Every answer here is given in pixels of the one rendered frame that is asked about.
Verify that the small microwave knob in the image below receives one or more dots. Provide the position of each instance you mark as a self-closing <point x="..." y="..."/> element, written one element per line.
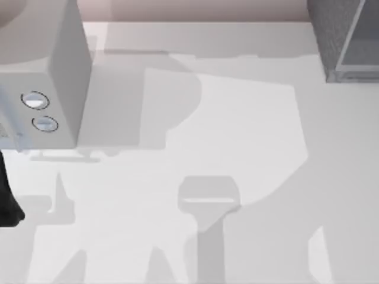
<point x="45" y="123"/>

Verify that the large microwave knob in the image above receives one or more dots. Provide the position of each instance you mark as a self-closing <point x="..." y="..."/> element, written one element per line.
<point x="35" y="100"/>

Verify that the pale microwave oven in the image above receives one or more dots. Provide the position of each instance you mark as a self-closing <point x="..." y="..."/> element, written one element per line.
<point x="44" y="44"/>

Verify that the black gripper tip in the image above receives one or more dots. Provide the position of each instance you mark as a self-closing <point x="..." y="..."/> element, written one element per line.
<point x="7" y="204"/>

